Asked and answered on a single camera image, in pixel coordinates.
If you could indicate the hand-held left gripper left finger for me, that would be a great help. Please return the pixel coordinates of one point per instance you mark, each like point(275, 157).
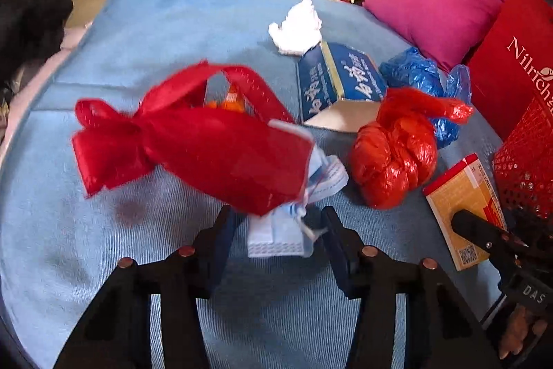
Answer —
point(226, 231)

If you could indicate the white bed sheet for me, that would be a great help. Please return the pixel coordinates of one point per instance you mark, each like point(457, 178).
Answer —
point(26, 105)

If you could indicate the red plastic basket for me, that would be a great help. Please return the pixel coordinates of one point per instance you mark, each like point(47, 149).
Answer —
point(527, 153)

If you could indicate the crumpled white tissue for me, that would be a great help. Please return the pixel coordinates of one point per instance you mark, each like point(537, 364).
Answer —
point(298, 27)

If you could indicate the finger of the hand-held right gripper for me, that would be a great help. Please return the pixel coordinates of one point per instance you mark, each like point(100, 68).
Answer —
point(471, 226)

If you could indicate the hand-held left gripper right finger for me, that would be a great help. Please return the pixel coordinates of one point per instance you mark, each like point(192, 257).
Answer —
point(333, 237)

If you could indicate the light blue blanket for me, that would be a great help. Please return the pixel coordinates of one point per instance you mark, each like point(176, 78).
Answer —
point(129, 49)

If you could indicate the orange cloth pouch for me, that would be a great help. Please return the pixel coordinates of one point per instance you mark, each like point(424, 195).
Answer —
point(224, 103)

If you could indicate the knotted red plastic bag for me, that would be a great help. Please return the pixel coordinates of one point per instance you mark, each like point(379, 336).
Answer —
point(389, 161)

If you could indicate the red mesh bag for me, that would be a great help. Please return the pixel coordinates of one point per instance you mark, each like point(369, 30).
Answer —
point(207, 148)

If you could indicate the person's right hand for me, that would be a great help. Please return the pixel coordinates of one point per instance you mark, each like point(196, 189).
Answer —
point(518, 330)

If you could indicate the crumpled blue plastic bag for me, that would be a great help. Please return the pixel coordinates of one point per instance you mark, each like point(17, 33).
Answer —
point(410, 70)

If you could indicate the blue and white carton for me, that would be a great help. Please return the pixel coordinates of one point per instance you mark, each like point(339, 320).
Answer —
point(345, 79)

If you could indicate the pink pillow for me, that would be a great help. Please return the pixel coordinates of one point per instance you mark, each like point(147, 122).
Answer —
point(432, 1)

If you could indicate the red paper bag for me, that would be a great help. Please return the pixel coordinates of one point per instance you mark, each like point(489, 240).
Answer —
point(510, 62)

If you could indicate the black fuzzy cloth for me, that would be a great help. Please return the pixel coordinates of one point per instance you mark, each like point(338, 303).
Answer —
point(26, 14)

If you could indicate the blue face mask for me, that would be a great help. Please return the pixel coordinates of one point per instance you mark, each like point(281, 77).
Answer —
point(276, 240)

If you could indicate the small orange cardboard box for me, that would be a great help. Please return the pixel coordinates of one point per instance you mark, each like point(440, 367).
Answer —
point(458, 196)

